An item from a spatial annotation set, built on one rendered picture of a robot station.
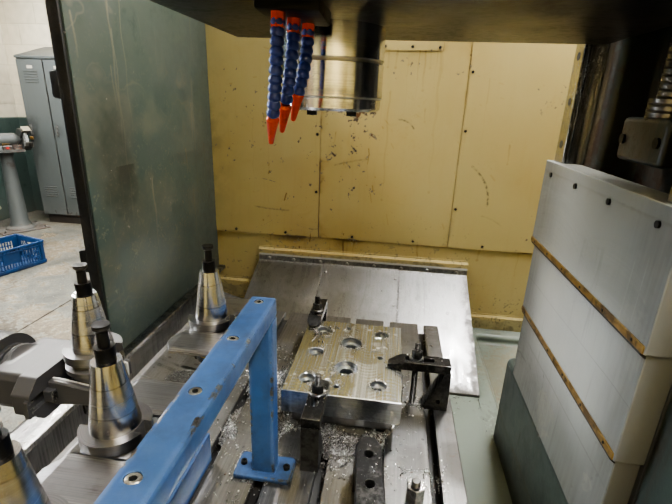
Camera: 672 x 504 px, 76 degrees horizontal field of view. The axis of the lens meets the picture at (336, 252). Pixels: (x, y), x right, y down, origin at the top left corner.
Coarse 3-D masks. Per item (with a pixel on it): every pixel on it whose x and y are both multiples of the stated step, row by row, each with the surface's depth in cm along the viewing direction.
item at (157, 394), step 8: (136, 384) 47; (144, 384) 47; (152, 384) 47; (160, 384) 47; (168, 384) 47; (176, 384) 47; (184, 384) 47; (136, 392) 46; (144, 392) 46; (152, 392) 46; (160, 392) 46; (168, 392) 46; (176, 392) 46; (144, 400) 45; (152, 400) 45; (160, 400) 45; (168, 400) 45; (152, 408) 44; (160, 408) 44
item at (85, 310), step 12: (72, 300) 48; (84, 300) 48; (96, 300) 49; (72, 312) 49; (84, 312) 48; (96, 312) 49; (72, 324) 49; (84, 324) 49; (72, 336) 49; (84, 336) 49; (72, 348) 50; (84, 348) 49
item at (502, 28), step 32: (160, 0) 52; (192, 0) 51; (224, 0) 51; (352, 0) 48; (384, 0) 48; (416, 0) 47; (448, 0) 47; (480, 0) 46; (512, 0) 46; (544, 0) 45; (576, 0) 45; (608, 0) 44; (640, 0) 44; (256, 32) 74; (416, 32) 68; (448, 32) 67; (480, 32) 66; (512, 32) 65; (544, 32) 64; (576, 32) 63; (608, 32) 62; (640, 32) 61
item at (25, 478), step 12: (12, 444) 29; (12, 456) 28; (24, 456) 29; (0, 468) 27; (12, 468) 27; (24, 468) 28; (0, 480) 27; (12, 480) 28; (24, 480) 28; (36, 480) 29; (0, 492) 27; (12, 492) 28; (24, 492) 28; (36, 492) 29
